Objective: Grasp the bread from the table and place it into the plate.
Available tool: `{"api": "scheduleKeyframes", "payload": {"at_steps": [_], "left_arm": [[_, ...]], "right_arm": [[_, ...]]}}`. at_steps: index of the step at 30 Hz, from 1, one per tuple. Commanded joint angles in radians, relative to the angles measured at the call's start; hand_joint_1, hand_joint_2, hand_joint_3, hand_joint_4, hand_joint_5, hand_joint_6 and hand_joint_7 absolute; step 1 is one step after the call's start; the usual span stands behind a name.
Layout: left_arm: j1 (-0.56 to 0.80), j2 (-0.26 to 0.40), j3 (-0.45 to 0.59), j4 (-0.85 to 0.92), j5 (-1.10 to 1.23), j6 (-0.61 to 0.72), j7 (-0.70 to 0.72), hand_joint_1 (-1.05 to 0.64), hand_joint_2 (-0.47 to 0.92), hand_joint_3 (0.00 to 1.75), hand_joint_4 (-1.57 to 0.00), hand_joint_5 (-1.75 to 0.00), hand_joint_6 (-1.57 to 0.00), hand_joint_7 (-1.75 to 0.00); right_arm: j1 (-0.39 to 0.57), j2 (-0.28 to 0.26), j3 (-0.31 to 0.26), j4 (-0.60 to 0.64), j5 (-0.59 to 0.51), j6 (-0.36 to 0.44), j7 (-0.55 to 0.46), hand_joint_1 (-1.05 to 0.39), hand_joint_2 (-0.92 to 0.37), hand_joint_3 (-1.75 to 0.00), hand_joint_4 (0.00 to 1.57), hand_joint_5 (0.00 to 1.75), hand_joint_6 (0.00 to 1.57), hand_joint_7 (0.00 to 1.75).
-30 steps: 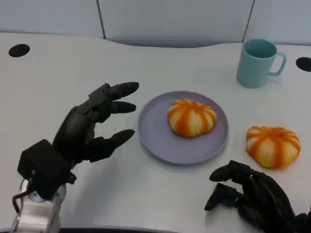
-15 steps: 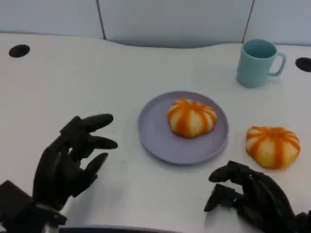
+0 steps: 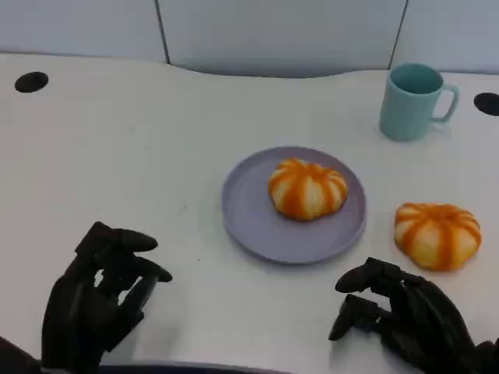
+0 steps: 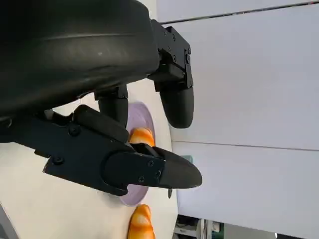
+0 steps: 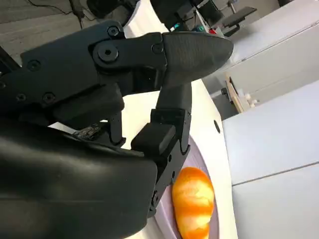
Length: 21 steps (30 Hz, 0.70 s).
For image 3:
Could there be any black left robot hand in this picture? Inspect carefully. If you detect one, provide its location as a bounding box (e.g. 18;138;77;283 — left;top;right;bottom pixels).
41;221;173;369

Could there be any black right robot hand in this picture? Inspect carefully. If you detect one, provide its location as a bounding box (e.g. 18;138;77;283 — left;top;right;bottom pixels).
327;256;480;371

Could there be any orange and white bread roll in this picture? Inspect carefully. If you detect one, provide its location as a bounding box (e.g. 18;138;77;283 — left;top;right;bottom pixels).
394;202;483;273
267;157;349;224

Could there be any lilac plate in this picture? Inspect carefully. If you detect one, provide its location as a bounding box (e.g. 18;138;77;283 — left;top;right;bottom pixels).
221;146;368;266

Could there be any pale green mug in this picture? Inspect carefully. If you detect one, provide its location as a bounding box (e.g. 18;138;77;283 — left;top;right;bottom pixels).
378;62;460;142

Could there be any grey partition panel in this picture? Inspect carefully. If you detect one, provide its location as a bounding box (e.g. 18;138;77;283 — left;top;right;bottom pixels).
155;0;409;79
389;0;499;75
0;0;171;65

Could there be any black table cable grommet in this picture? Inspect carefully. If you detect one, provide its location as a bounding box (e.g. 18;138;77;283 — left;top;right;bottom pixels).
14;71;50;94
473;92;499;117

